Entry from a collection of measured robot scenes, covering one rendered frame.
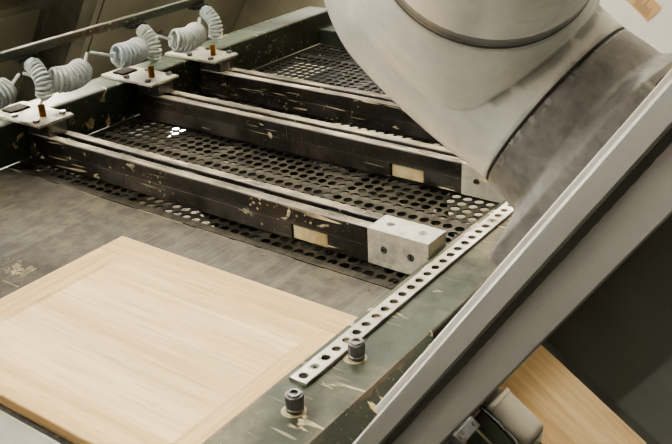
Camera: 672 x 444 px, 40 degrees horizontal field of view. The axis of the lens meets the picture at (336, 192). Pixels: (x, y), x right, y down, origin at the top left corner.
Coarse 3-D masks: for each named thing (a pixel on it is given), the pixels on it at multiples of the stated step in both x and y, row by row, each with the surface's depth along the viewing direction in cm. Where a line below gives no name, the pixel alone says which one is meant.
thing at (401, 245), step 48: (48, 96) 208; (48, 144) 209; (96, 144) 205; (144, 192) 195; (192, 192) 185; (240, 192) 177; (288, 192) 176; (336, 240) 166; (384, 240) 159; (432, 240) 155
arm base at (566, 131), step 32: (608, 64) 63; (640, 64) 63; (576, 96) 62; (608, 96) 62; (640, 96) 57; (544, 128) 63; (576, 128) 62; (608, 128) 59; (512, 160) 65; (544, 160) 64; (576, 160) 61; (512, 192) 67; (544, 192) 64; (512, 224) 66
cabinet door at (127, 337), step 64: (128, 256) 166; (0, 320) 147; (64, 320) 147; (128, 320) 146; (192, 320) 145; (256, 320) 145; (320, 320) 143; (0, 384) 131; (64, 384) 131; (128, 384) 130; (192, 384) 130; (256, 384) 129
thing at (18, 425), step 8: (0, 416) 121; (8, 416) 121; (0, 424) 119; (8, 424) 119; (16, 424) 119; (24, 424) 119; (0, 432) 118; (8, 432) 118; (16, 432) 118; (24, 432) 118; (32, 432) 118; (40, 432) 118; (0, 440) 116; (8, 440) 116; (16, 440) 116; (24, 440) 116; (32, 440) 116; (40, 440) 116; (48, 440) 116
